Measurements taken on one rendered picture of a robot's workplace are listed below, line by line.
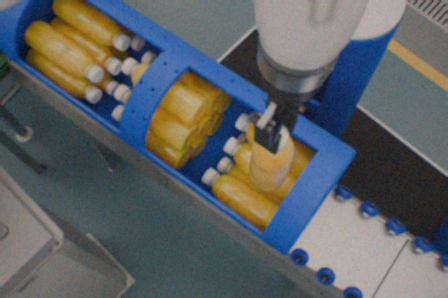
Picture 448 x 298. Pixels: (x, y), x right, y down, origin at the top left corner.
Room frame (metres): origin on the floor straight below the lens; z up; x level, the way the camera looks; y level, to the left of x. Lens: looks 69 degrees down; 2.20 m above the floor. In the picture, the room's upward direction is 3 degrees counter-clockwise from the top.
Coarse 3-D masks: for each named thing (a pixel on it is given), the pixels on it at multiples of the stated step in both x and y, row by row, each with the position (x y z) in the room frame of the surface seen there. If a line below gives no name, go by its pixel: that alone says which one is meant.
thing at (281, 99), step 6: (264, 78) 0.29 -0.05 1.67; (264, 84) 0.29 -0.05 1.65; (270, 84) 0.28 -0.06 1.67; (270, 90) 0.28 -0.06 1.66; (276, 90) 0.27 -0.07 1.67; (312, 90) 0.27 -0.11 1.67; (270, 96) 0.27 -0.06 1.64; (276, 96) 0.27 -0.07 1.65; (282, 96) 0.26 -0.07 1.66; (288, 96) 0.26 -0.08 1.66; (294, 96) 0.26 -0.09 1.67; (300, 96) 0.26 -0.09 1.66; (306, 96) 0.26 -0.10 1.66; (312, 96) 0.27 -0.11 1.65; (276, 102) 0.27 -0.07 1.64; (282, 102) 0.26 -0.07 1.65; (288, 102) 0.26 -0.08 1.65; (294, 102) 0.26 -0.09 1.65; (300, 102) 0.26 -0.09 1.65; (276, 108) 0.26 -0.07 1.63; (282, 108) 0.27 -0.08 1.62
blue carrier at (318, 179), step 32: (32, 0) 0.82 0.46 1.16; (96, 0) 0.76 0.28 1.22; (0, 32) 0.72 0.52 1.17; (160, 32) 0.68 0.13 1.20; (160, 64) 0.57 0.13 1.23; (192, 64) 0.57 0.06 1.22; (64, 96) 0.58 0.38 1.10; (160, 96) 0.50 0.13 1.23; (256, 96) 0.49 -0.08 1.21; (128, 128) 0.46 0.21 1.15; (224, 128) 0.52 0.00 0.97; (320, 128) 0.42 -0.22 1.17; (160, 160) 0.39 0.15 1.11; (192, 160) 0.44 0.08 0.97; (320, 160) 0.33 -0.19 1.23; (320, 192) 0.26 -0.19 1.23; (288, 224) 0.21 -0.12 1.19
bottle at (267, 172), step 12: (252, 144) 0.31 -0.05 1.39; (288, 144) 0.29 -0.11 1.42; (252, 156) 0.29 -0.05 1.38; (264, 156) 0.28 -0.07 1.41; (276, 156) 0.28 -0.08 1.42; (288, 156) 0.28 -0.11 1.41; (252, 168) 0.29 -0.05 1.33; (264, 168) 0.27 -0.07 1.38; (276, 168) 0.27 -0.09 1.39; (288, 168) 0.28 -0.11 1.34; (252, 180) 0.28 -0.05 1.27; (264, 180) 0.27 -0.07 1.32; (276, 180) 0.27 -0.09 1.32
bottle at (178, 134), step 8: (128, 96) 0.55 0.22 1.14; (160, 112) 0.50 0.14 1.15; (168, 112) 0.50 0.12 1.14; (152, 120) 0.48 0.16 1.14; (160, 120) 0.48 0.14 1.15; (168, 120) 0.47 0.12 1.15; (176, 120) 0.47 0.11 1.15; (152, 128) 0.47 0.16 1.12; (160, 128) 0.46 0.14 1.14; (168, 128) 0.46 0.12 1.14; (176, 128) 0.45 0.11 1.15; (184, 128) 0.45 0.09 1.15; (192, 128) 0.45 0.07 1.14; (160, 136) 0.45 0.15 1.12; (168, 136) 0.44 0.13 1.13; (176, 136) 0.44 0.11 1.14; (184, 136) 0.43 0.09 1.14; (192, 136) 0.45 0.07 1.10; (176, 144) 0.42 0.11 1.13; (184, 144) 0.43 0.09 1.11
